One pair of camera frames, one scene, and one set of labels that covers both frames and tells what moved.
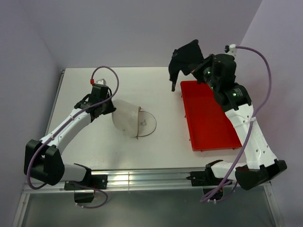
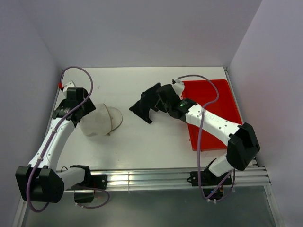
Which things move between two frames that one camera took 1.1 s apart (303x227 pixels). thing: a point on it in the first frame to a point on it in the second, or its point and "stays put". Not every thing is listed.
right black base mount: [206, 179] stays put
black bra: [185, 58] to [148, 100]
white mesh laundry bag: [131, 119] to [101, 121]
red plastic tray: [209, 127] stays put
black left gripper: [111, 108] to [88, 108]
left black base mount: [97, 182] stays put
